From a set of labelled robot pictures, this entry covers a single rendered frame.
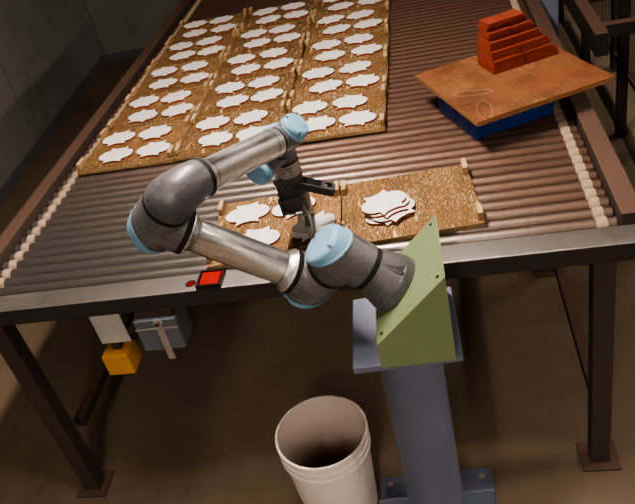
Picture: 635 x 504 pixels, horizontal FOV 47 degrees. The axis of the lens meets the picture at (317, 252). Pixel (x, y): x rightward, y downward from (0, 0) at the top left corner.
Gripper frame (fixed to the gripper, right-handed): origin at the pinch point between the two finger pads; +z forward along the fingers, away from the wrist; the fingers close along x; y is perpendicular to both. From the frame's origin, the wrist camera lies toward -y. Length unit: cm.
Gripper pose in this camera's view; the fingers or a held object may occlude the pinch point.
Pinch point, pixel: (314, 228)
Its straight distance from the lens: 219.8
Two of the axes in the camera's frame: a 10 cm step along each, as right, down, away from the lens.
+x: -0.1, 5.9, -8.1
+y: -9.7, 1.9, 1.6
